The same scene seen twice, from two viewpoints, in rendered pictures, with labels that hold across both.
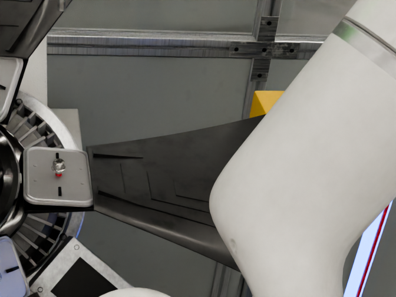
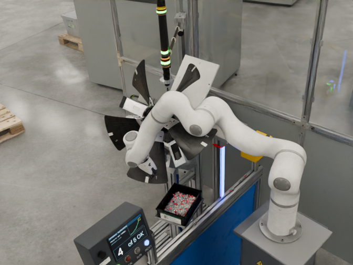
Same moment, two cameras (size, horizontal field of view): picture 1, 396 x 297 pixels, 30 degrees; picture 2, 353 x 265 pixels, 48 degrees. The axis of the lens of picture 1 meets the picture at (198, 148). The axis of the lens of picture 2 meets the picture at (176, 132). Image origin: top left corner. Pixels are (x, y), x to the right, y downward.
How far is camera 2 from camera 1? 1.63 m
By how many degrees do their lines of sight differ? 49
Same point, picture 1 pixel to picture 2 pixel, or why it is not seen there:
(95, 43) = (255, 107)
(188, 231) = (178, 140)
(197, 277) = not seen: hidden behind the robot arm
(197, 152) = not seen: hidden behind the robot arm
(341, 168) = (145, 122)
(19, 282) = (161, 139)
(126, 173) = (179, 127)
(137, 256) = (266, 178)
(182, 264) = not seen: hidden behind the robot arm
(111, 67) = (260, 115)
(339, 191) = (145, 124)
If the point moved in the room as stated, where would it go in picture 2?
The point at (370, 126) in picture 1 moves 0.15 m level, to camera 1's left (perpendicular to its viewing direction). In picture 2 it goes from (148, 118) to (132, 104)
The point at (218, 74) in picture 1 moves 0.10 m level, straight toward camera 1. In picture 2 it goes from (289, 128) to (277, 133)
